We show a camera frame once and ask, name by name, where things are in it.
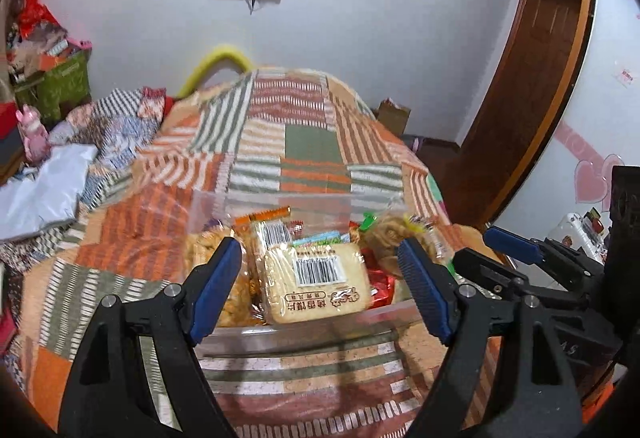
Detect green storage box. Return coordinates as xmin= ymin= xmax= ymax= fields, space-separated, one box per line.
xmin=14 ymin=52 xmax=93 ymax=125

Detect pink heart stickers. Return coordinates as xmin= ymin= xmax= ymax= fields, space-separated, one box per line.
xmin=555 ymin=120 xmax=626 ymax=215

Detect yellow hoop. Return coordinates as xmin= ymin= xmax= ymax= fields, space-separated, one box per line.
xmin=175 ymin=44 xmax=256 ymax=101

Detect striped patchwork blanket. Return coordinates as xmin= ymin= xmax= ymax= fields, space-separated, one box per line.
xmin=0 ymin=65 xmax=501 ymax=438

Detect white plastic bag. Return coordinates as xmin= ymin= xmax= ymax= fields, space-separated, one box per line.
xmin=0 ymin=145 xmax=98 ymax=241

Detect red box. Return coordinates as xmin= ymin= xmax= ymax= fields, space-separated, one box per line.
xmin=0 ymin=100 xmax=22 ymax=139

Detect clear fried snack packet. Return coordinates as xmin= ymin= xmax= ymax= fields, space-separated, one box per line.
xmin=182 ymin=225 xmax=261 ymax=329

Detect teal snack packet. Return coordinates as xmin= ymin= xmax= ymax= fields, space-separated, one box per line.
xmin=292 ymin=230 xmax=353 ymax=249

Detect clear plastic container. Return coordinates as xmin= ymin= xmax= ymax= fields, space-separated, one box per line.
xmin=185 ymin=189 xmax=453 ymax=361

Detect twisted dough snack packet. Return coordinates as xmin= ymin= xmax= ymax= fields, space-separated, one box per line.
xmin=360 ymin=213 xmax=451 ymax=279

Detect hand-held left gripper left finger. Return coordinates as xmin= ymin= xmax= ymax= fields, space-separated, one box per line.
xmin=57 ymin=237 xmax=243 ymax=438

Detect wooden door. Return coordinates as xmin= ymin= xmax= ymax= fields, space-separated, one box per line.
xmin=435 ymin=0 xmax=598 ymax=231

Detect dark clothes pile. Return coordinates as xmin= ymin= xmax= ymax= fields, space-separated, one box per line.
xmin=400 ymin=133 xmax=432 ymax=155

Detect pile of household clutter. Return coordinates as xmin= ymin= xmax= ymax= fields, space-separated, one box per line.
xmin=6 ymin=22 xmax=93 ymax=83

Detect red candy wrappers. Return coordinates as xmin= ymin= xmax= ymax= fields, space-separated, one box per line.
xmin=367 ymin=263 xmax=402 ymax=306

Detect red plastic bag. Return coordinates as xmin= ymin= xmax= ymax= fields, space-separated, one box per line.
xmin=17 ymin=0 xmax=62 ymax=39

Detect small white packet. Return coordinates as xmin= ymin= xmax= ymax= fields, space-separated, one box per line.
xmin=545 ymin=210 xmax=608 ymax=263

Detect cardboard box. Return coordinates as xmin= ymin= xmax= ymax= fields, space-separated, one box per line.
xmin=377 ymin=98 xmax=412 ymax=136

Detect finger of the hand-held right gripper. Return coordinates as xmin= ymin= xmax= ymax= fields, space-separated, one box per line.
xmin=452 ymin=248 xmax=586 ymax=313
xmin=484 ymin=227 xmax=603 ymax=289

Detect bread slice packet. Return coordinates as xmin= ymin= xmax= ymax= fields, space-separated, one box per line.
xmin=262 ymin=242 xmax=375 ymax=325

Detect orange edged biscuit packet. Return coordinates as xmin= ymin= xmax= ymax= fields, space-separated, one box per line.
xmin=235 ymin=207 xmax=301 ymax=269

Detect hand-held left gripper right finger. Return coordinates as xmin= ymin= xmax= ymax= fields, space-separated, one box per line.
xmin=396 ymin=237 xmax=586 ymax=438

